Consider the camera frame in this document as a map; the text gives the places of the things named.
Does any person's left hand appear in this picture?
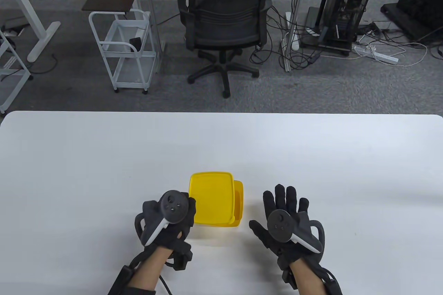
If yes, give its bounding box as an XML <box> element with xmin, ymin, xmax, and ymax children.
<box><xmin>135</xmin><ymin>197</ymin><xmax>197</xmax><ymax>250</ymax></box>

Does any bundle of black floor cables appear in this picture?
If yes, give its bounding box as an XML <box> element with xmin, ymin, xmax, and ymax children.
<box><xmin>249</xmin><ymin>6</ymin><xmax>322</xmax><ymax>69</ymax></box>

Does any black glove cable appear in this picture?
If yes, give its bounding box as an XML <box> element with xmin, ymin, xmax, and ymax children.
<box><xmin>320</xmin><ymin>267</ymin><xmax>343</xmax><ymax>295</ymax></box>

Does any black computer tower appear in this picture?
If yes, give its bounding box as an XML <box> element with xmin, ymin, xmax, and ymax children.
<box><xmin>317</xmin><ymin>0</ymin><xmax>375</xmax><ymax>57</ymax></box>

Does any white desk frame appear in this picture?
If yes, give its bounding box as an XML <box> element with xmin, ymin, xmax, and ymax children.
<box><xmin>0</xmin><ymin>0</ymin><xmax>61</xmax><ymax>63</ymax></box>

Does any yellow plastic food container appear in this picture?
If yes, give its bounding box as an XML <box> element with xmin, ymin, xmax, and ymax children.
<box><xmin>194</xmin><ymin>180</ymin><xmax>244</xmax><ymax>228</ymax></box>

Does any person's right hand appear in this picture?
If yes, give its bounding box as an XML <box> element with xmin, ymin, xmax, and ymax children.
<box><xmin>249</xmin><ymin>184</ymin><xmax>326</xmax><ymax>268</ymax></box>

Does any person's right forearm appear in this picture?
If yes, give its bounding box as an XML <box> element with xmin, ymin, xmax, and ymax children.
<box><xmin>289</xmin><ymin>259</ymin><xmax>327</xmax><ymax>295</ymax></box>

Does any white metal utility cart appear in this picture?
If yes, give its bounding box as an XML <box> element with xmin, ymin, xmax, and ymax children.
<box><xmin>89</xmin><ymin>9</ymin><xmax>157</xmax><ymax>94</ymax></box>

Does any black arm strap box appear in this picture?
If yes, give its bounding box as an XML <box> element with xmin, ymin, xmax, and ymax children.
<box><xmin>108</xmin><ymin>266</ymin><xmax>134</xmax><ymax>295</ymax></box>

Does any black and white left controller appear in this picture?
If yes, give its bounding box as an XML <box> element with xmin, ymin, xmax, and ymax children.
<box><xmin>140</xmin><ymin>190</ymin><xmax>189</xmax><ymax>246</ymax></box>

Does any black wrist sensor module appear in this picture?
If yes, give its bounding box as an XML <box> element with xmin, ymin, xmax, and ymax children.
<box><xmin>172</xmin><ymin>241</ymin><xmax>193</xmax><ymax>270</ymax></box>
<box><xmin>282</xmin><ymin>262</ymin><xmax>298</xmax><ymax>288</ymax></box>

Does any black and white right controller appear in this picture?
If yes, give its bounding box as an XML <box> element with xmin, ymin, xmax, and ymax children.
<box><xmin>266</xmin><ymin>210</ymin><xmax>325</xmax><ymax>253</ymax></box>

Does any black mesh office chair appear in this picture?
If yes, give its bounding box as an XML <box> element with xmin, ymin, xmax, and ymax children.
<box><xmin>177</xmin><ymin>0</ymin><xmax>279</xmax><ymax>98</ymax></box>

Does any white floor cable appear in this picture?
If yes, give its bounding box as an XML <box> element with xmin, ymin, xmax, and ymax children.
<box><xmin>360</xmin><ymin>42</ymin><xmax>428</xmax><ymax>67</ymax></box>

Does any black and white controller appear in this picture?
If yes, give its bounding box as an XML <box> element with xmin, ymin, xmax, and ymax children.
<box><xmin>266</xmin><ymin>210</ymin><xmax>325</xmax><ymax>253</ymax></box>
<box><xmin>140</xmin><ymin>190</ymin><xmax>189</xmax><ymax>246</ymax></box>

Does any person's left forearm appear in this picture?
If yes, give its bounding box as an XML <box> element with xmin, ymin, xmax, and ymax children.
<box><xmin>128</xmin><ymin>245</ymin><xmax>173</xmax><ymax>295</ymax></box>

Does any yellow plastic container lid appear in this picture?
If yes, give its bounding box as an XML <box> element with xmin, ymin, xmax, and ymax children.
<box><xmin>189</xmin><ymin>171</ymin><xmax>236</xmax><ymax>224</ymax></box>

